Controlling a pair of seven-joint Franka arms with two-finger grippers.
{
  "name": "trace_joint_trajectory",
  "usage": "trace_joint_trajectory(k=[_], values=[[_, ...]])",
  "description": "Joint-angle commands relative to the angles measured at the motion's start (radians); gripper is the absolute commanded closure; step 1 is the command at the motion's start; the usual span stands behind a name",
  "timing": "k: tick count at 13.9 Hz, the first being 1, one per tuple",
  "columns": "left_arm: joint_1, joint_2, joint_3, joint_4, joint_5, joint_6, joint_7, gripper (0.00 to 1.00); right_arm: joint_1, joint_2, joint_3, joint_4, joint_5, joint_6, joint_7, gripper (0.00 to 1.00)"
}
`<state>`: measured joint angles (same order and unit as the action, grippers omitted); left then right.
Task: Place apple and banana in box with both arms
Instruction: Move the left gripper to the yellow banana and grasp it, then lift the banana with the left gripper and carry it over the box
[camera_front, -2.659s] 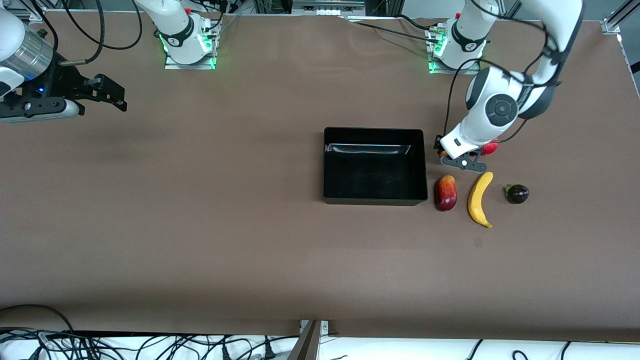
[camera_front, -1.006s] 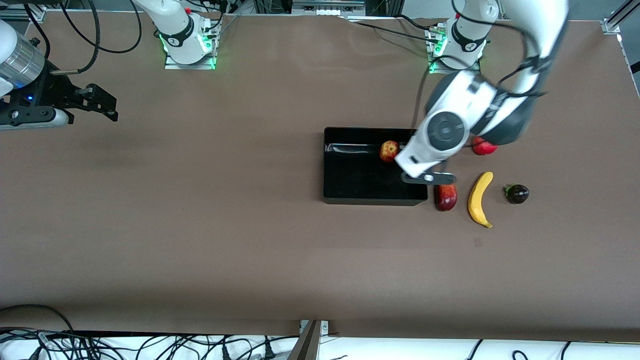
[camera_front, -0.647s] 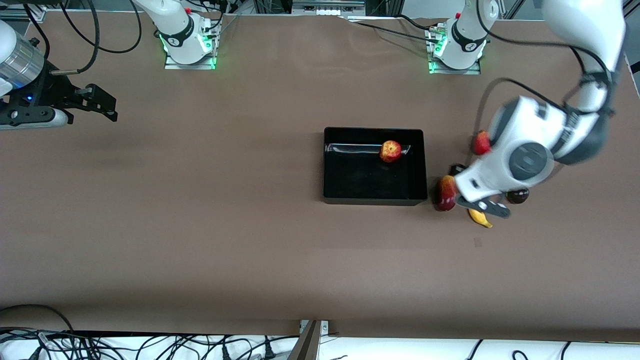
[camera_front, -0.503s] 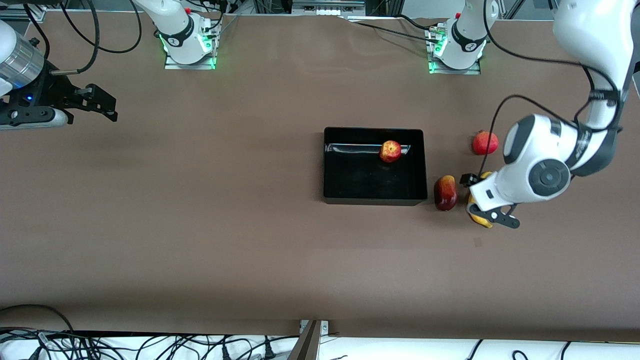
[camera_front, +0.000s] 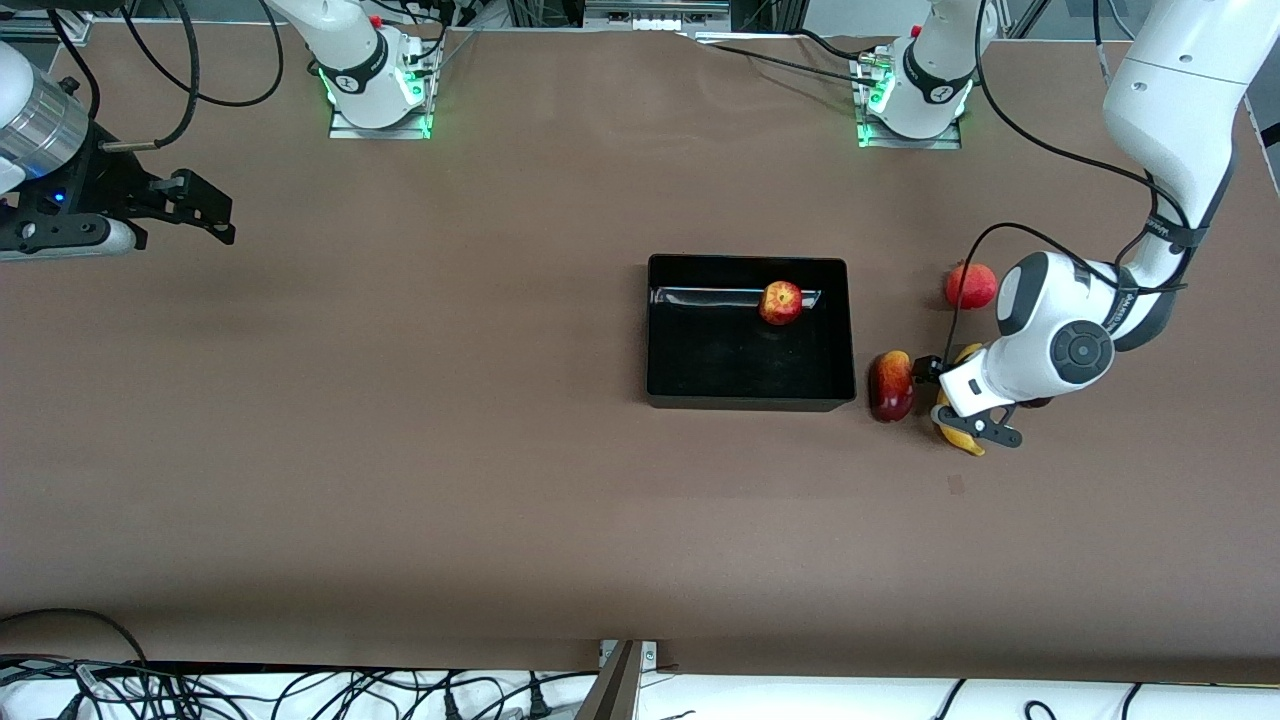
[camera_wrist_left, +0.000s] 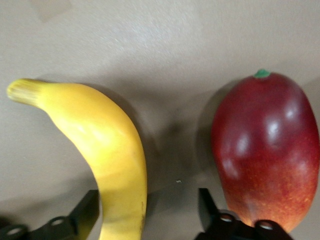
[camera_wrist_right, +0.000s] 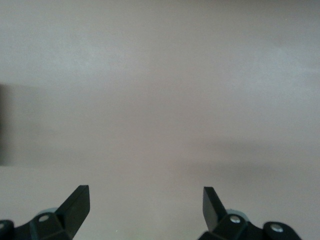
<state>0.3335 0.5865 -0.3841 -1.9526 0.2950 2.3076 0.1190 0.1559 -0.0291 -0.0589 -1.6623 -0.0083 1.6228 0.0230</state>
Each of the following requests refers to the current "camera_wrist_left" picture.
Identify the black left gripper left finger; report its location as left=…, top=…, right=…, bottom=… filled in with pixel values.
left=0, top=189, right=101, bottom=240

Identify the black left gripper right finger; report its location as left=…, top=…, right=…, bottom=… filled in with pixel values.
left=193, top=187, right=294, bottom=240

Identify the yellow banana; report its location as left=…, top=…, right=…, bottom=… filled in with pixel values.
left=6, top=77, right=148, bottom=240

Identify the red orange mango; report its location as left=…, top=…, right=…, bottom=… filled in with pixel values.
left=210, top=68, right=320, bottom=235

